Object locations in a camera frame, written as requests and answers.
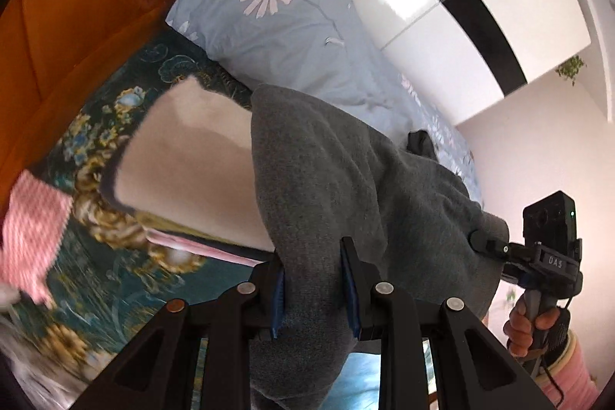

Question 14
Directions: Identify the teal floral bed sheet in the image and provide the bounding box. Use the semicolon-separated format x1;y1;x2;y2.
0;28;385;410

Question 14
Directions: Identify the green hanging plant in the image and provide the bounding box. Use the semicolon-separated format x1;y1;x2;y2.
555;55;588;86

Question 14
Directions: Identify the person's right forearm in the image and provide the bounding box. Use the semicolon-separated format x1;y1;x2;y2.
543;333;597;406

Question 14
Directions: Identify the black cable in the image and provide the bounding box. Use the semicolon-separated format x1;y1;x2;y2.
526;355;567;408

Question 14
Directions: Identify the orange wooden headboard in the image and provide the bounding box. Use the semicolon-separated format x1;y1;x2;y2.
0;0;308;209

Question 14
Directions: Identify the grey knit sweater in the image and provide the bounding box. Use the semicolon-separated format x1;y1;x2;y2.
250;84;509;410

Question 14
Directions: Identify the white glossy wardrobe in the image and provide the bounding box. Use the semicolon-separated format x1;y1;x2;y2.
300;0;592;127

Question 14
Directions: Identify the folded beige fuzzy sweater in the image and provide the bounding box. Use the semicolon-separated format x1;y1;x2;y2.
100;74;277;254

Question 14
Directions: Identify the light blue floral duvet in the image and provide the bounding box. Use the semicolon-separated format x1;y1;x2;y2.
166;0;484;204

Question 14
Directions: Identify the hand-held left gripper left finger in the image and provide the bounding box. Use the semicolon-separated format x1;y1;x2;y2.
70;254;289;410

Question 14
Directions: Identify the pink white knitted cloth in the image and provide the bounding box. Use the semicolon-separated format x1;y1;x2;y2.
0;170;74;307

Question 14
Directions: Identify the person's right hand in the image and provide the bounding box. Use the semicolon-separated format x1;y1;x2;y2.
504;297;563;360

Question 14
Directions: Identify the folded dark garment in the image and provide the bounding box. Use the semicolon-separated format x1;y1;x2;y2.
206;239;277;264

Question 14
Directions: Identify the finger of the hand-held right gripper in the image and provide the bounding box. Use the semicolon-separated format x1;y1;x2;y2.
468;227;534;264

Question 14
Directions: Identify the folded pink garment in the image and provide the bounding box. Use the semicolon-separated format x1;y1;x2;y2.
144;225;270;267

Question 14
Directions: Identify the dark grey garment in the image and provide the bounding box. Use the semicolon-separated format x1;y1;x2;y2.
406;129;440;163

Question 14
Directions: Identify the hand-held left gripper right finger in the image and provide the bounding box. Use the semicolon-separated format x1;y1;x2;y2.
339;237;558;410

